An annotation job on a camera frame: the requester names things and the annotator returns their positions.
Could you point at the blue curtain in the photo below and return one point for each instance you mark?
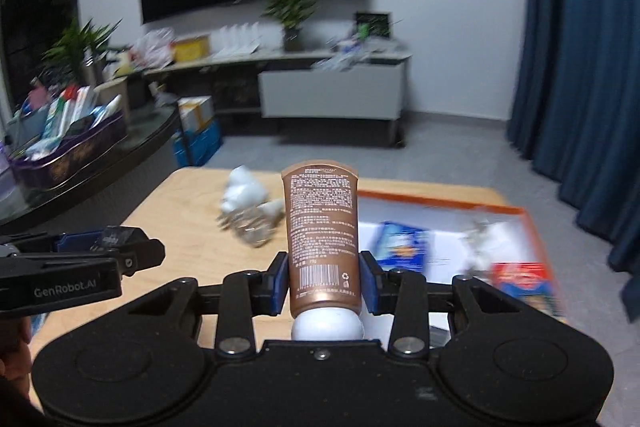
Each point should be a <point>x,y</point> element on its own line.
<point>585,57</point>

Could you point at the orange-rimmed white box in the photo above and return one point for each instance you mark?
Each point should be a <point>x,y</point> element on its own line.
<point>450,212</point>

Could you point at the row of white bottles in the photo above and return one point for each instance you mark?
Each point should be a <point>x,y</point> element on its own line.
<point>235,39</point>

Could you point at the long television cabinet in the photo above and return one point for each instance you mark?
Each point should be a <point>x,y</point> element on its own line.
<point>330,94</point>

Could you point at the purple patterned basket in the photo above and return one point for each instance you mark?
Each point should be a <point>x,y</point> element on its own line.
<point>75,157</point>

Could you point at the clutter of small packets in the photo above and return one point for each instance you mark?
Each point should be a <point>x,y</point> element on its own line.
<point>355,54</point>

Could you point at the dark glass coffee table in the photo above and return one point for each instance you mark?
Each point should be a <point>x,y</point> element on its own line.
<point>125,157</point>

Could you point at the brown tube with white cap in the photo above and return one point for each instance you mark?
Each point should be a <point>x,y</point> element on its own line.
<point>320,237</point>

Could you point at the black framed display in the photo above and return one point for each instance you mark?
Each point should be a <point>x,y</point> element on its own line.
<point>372,26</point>

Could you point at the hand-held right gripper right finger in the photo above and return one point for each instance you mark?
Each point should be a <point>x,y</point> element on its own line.
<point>371,283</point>

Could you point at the person's left hand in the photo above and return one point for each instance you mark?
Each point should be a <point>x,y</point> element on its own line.
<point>14,352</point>

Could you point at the dark wall shelf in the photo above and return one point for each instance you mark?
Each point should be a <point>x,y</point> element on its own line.
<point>35,17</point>

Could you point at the white plastic bag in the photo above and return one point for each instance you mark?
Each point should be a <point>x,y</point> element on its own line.
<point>152,49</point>

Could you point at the white and silver gadget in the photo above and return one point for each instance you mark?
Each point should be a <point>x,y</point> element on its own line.
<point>484,243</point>

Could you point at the white and yellow carton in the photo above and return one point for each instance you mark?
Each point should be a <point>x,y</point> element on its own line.
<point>196,112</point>

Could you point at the pile of boxes and tubes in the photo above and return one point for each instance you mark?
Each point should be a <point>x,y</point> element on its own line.
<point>70,117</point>

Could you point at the leafy plant in metal pot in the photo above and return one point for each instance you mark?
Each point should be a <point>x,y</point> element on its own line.
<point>82,52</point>

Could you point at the yellow box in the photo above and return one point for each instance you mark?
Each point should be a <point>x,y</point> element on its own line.
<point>191,49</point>

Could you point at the potted green plant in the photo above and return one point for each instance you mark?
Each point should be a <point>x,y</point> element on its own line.
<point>292,7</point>

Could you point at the red and blue packet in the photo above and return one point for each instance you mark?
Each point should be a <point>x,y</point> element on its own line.
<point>527,284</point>

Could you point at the blue and white boxes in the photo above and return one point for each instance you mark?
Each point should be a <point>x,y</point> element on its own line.
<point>197,144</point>

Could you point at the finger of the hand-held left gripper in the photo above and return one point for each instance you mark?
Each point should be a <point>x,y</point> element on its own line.
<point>65,264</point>
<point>77,243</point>

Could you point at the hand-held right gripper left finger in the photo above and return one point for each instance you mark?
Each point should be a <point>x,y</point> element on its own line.
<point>274,284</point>

